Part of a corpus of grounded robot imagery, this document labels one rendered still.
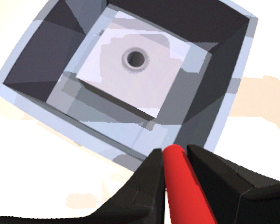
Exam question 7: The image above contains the red peg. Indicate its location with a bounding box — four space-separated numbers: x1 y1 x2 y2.
163 144 217 224

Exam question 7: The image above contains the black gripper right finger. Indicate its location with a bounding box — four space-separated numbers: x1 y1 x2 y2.
187 144 280 224

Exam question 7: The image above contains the white square plate with hole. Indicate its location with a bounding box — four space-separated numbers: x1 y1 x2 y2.
76 11 191 121

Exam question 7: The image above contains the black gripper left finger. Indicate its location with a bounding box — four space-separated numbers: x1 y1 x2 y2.
0 148 167 224

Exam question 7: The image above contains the open grey box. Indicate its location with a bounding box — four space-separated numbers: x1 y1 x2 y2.
0 0 258 172

